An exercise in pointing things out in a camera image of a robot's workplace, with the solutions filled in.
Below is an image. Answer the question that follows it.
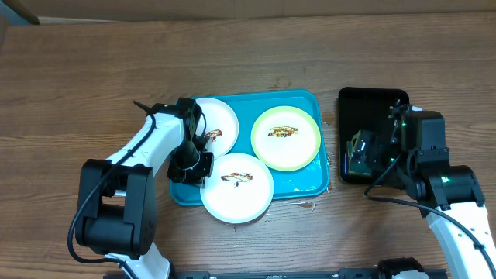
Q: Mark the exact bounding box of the white plate with sauce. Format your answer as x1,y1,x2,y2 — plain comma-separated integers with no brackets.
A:
200,153,274,224

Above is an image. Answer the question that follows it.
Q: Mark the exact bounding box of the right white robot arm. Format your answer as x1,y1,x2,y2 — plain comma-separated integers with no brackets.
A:
343,126,495,278

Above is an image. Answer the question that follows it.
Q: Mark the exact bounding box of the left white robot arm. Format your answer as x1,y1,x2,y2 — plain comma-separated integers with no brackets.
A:
67,98,214,278

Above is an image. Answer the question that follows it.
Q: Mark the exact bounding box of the yellow green sponge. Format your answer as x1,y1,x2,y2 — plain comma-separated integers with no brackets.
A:
346,129,374,177

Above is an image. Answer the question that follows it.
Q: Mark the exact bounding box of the black plastic tray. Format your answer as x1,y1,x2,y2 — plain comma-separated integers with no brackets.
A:
338,87,409,184

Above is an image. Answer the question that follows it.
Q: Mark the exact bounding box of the yellow-green plate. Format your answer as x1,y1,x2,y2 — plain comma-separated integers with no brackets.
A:
250,106,322,171

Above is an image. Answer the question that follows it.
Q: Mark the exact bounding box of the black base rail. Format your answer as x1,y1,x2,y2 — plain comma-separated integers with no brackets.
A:
173,268,379,279

